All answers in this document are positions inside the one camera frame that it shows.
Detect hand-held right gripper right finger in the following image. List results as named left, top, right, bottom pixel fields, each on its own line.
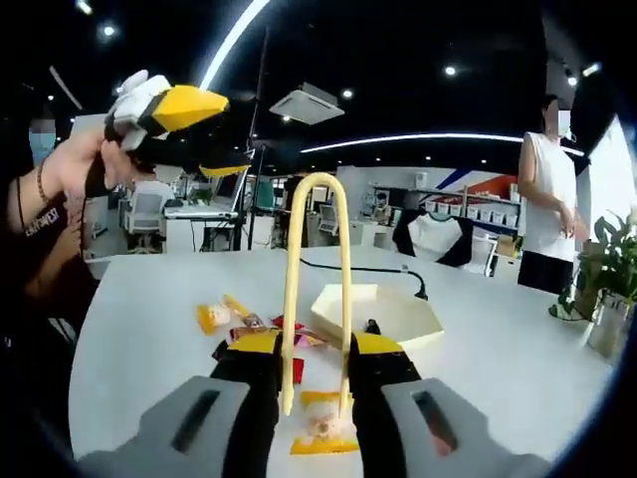
left=347, top=331, right=554, bottom=478

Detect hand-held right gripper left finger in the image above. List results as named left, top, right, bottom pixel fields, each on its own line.
left=74, top=332, right=286, bottom=478

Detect beige hexagonal container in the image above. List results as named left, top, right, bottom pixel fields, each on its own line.
left=310, top=283, right=445, bottom=351

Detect yellow food snack packet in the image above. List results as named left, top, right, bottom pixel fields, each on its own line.
left=195, top=293, right=251, bottom=336
left=290, top=390, right=359, bottom=457

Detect beige plastic food tongs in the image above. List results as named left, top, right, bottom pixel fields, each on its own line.
left=280, top=171, right=352, bottom=417

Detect person's left hand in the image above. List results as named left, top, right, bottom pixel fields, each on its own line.
left=47, top=129, right=138, bottom=200

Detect silver laptop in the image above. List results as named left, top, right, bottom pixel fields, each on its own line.
left=162, top=163, right=251, bottom=221

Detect black tripod pole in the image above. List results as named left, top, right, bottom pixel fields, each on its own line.
left=246, top=24, right=273, bottom=250

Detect white office chair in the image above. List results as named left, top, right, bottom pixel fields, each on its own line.
left=123, top=191, right=168, bottom=253

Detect ceiling air conditioner unit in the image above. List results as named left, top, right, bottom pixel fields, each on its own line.
left=268, top=86, right=345, bottom=126

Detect person in black shirt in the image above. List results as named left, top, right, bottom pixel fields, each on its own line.
left=0, top=198, right=101, bottom=389

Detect storage shelf with white bins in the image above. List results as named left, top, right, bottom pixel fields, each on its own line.
left=367, top=179, right=525, bottom=235

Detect large potted plant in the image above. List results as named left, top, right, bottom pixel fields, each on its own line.
left=548, top=208, right=637, bottom=360

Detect black table cable with plug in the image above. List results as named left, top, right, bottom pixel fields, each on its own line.
left=297, top=256, right=430, bottom=303

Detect beaded bracelet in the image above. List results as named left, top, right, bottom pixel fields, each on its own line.
left=35, top=157, right=53, bottom=206

